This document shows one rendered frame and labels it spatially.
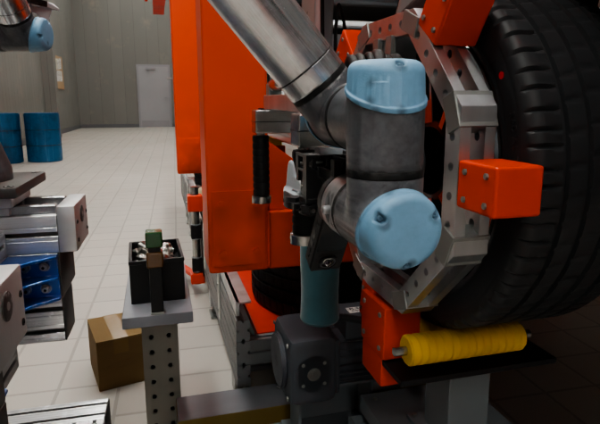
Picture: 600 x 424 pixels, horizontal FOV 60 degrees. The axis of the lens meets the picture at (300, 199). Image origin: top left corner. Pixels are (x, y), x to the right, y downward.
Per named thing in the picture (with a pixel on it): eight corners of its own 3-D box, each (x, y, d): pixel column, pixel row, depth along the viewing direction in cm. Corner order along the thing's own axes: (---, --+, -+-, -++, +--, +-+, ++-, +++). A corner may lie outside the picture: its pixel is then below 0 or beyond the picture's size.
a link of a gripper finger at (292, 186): (289, 156, 80) (315, 162, 72) (290, 194, 81) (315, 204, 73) (270, 157, 79) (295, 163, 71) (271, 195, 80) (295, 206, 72)
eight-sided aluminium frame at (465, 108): (483, 350, 83) (509, -12, 72) (445, 355, 81) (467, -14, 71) (356, 253, 134) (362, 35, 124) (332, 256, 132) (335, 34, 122)
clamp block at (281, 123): (297, 133, 111) (297, 108, 110) (255, 134, 109) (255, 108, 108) (291, 131, 116) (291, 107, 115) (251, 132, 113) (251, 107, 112)
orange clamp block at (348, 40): (384, 55, 115) (373, 29, 120) (350, 54, 113) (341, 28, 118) (374, 79, 121) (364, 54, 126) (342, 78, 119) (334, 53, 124)
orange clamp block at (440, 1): (476, 47, 82) (499, -8, 76) (431, 46, 80) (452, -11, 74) (457, 26, 87) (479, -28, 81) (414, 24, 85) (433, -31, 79)
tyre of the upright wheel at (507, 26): (424, 235, 151) (603, 389, 92) (348, 240, 145) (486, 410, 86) (460, -9, 128) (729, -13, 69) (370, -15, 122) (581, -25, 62)
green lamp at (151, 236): (162, 247, 125) (162, 231, 124) (145, 249, 124) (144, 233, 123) (162, 243, 129) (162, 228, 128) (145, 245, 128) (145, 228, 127)
